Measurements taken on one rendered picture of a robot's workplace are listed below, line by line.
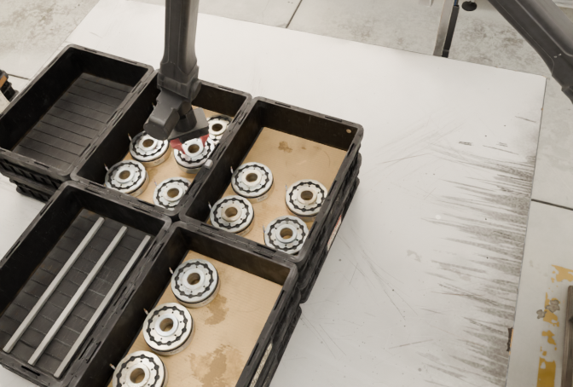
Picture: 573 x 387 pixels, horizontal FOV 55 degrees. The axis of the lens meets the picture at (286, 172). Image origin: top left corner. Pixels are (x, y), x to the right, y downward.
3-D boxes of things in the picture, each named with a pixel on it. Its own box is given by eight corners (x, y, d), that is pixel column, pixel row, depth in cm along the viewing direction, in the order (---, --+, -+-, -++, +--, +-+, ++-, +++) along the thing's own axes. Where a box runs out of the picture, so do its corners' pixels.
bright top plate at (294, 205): (297, 175, 135) (297, 173, 134) (335, 188, 132) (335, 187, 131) (278, 206, 130) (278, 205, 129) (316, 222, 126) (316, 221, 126)
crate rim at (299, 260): (256, 101, 144) (255, 94, 142) (366, 131, 135) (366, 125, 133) (177, 223, 123) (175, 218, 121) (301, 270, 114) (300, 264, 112)
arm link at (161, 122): (202, 77, 115) (164, 60, 115) (177, 118, 110) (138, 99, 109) (197, 109, 126) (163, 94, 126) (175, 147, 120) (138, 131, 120)
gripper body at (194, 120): (211, 130, 129) (204, 109, 123) (169, 145, 128) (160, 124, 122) (203, 112, 133) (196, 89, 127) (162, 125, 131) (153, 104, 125)
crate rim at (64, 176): (72, 48, 161) (69, 42, 159) (159, 72, 152) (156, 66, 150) (-24, 148, 141) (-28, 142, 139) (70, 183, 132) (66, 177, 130)
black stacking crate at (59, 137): (84, 72, 169) (70, 43, 160) (166, 97, 160) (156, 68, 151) (-4, 170, 148) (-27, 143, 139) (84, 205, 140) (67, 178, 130)
